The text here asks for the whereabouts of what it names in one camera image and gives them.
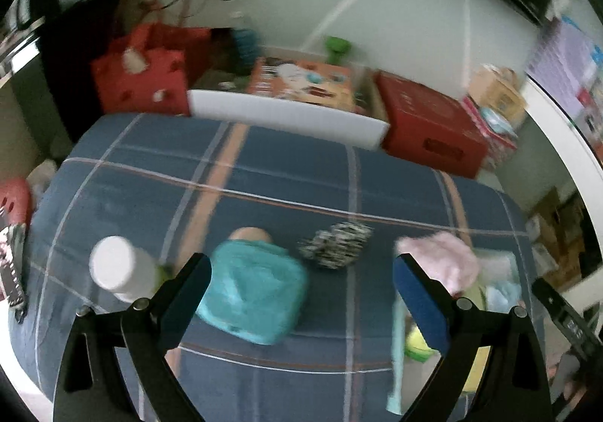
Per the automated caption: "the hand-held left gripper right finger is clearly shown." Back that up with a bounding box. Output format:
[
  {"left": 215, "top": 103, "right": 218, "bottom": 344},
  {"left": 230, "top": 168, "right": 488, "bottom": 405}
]
[{"left": 393, "top": 253, "right": 555, "bottom": 422}]

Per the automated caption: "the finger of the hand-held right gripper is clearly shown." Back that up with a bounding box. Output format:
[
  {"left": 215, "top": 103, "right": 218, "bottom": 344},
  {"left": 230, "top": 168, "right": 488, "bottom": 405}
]
[{"left": 532, "top": 278, "right": 594, "bottom": 347}]

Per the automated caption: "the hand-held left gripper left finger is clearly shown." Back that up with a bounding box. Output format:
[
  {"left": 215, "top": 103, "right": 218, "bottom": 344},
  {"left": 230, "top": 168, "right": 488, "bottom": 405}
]
[{"left": 53, "top": 252, "right": 213, "bottom": 422}]

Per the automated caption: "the green yellow sponge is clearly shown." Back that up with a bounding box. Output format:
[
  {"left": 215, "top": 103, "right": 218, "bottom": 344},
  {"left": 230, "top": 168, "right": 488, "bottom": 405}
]
[{"left": 406, "top": 325, "right": 441, "bottom": 362}]

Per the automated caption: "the pink fluffy towel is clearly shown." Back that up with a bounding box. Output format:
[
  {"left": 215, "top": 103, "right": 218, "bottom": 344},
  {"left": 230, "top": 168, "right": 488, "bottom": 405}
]
[{"left": 395, "top": 232, "right": 481, "bottom": 297}]

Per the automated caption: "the blue face mask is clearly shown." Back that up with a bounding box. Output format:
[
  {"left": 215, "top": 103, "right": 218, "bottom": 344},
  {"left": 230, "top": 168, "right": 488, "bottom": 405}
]
[{"left": 484, "top": 283, "right": 523, "bottom": 315}]

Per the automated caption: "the white shallow box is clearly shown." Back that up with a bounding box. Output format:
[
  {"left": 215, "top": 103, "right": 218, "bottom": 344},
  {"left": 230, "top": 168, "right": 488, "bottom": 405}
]
[{"left": 386, "top": 248, "right": 526, "bottom": 416}]

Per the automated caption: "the teal cloth bag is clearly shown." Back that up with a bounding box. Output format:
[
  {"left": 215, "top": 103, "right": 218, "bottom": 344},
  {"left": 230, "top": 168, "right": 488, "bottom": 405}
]
[{"left": 194, "top": 238, "right": 309, "bottom": 347}]

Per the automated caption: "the peach soft ball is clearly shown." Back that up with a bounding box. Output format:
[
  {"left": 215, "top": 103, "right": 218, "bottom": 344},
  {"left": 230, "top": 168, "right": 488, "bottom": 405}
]
[{"left": 230, "top": 226, "right": 275, "bottom": 246}]

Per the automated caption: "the white capped bottle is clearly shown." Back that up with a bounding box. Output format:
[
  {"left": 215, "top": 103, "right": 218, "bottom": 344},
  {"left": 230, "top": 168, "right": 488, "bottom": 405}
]
[{"left": 89, "top": 236, "right": 168, "bottom": 305}]

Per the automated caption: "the brown cardboard box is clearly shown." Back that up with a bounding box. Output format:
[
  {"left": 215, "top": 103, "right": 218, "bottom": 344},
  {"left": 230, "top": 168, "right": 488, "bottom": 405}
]
[{"left": 525, "top": 187, "right": 592, "bottom": 291}]

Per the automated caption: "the leopard print scrunchie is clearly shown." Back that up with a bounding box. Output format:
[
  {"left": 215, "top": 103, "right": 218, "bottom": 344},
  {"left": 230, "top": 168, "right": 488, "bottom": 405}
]
[{"left": 297, "top": 221, "right": 375, "bottom": 271}]

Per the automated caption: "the patterned gift bag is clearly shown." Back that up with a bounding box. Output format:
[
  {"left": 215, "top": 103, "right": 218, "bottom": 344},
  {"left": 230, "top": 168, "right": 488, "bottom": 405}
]
[{"left": 462, "top": 97, "right": 519, "bottom": 168}]

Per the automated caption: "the red cardboard box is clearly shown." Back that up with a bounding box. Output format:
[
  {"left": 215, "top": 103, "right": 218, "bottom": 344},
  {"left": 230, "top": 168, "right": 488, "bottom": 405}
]
[{"left": 374, "top": 71, "right": 491, "bottom": 180}]

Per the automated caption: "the white board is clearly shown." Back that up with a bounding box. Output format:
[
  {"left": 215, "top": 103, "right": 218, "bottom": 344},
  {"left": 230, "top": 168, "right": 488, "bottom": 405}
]
[{"left": 187, "top": 90, "right": 389, "bottom": 150}]

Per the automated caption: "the red felt tote bag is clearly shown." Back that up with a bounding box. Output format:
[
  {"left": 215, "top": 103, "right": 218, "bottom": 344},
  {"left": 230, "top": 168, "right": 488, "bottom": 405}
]
[{"left": 90, "top": 0, "right": 213, "bottom": 116}]

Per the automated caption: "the black cabinet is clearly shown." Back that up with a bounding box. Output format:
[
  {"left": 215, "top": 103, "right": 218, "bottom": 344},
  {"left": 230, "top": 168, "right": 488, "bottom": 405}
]
[{"left": 12, "top": 3, "right": 133, "bottom": 145}]

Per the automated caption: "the orange toy box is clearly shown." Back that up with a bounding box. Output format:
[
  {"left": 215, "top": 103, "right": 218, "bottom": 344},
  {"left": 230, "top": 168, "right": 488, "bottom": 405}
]
[{"left": 247, "top": 57, "right": 356, "bottom": 109}]

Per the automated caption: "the green dumbbell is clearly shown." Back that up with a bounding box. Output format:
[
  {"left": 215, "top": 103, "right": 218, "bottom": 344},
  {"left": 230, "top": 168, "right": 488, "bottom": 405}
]
[{"left": 324, "top": 36, "right": 354, "bottom": 62}]

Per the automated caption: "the white door frame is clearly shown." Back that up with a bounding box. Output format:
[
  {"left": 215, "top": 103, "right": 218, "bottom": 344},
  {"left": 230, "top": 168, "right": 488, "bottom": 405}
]
[{"left": 523, "top": 73, "right": 603, "bottom": 216}]

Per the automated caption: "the small carry box with handle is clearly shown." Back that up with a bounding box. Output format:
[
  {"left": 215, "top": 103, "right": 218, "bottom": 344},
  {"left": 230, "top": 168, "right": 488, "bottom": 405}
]
[{"left": 468, "top": 64, "right": 527, "bottom": 121}]

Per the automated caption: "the wall calendar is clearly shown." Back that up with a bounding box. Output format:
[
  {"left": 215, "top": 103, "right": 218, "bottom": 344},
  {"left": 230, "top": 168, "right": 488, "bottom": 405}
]
[{"left": 525, "top": 17, "right": 603, "bottom": 121}]

